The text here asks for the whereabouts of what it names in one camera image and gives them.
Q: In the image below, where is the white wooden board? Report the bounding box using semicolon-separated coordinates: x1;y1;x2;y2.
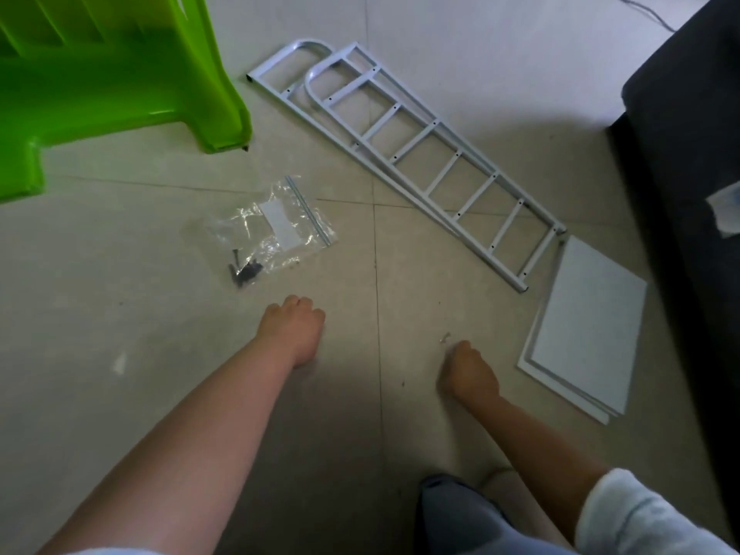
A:
516;341;614;426
530;234;649;414

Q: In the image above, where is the person's white shirt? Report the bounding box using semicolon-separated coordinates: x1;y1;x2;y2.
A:
69;468;735;555

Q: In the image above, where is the person's right forearm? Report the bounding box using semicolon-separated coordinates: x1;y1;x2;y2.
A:
468;387;608;539

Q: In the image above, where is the clear plastic screw bag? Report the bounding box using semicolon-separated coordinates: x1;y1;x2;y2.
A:
208;175;337;288

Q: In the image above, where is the white metal frame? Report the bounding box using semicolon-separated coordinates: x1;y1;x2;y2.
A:
246;38;570;294

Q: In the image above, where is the long dark cable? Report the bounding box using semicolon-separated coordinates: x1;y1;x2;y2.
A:
613;0;678;30

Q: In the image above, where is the person's left forearm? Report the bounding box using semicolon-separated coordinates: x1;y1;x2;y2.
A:
40;335;308;555

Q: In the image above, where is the grey sofa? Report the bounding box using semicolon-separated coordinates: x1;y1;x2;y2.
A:
607;0;740;539

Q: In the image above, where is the person's right hand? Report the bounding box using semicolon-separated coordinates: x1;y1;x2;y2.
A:
437;341;501;405

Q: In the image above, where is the green plastic stool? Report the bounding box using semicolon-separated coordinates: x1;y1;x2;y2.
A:
0;0;254;204

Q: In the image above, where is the person's left hand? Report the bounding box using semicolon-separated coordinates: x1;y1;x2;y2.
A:
257;295;328;368

